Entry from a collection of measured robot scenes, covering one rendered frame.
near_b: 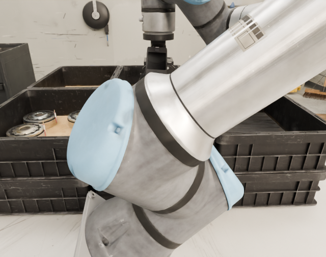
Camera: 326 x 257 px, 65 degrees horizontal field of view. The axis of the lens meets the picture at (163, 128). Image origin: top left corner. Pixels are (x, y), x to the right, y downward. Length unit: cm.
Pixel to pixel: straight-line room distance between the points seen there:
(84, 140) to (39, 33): 401
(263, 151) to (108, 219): 41
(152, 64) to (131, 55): 356
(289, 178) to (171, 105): 53
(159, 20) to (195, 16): 9
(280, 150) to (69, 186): 52
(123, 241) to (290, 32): 33
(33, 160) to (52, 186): 8
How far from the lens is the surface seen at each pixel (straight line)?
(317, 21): 25
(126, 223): 40
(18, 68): 249
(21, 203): 77
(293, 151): 70
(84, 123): 30
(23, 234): 75
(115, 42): 410
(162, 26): 58
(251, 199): 74
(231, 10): 55
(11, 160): 70
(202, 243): 65
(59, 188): 70
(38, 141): 63
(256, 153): 66
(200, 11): 52
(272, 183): 73
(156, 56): 58
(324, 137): 71
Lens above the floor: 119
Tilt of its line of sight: 25 degrees down
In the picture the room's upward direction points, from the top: straight up
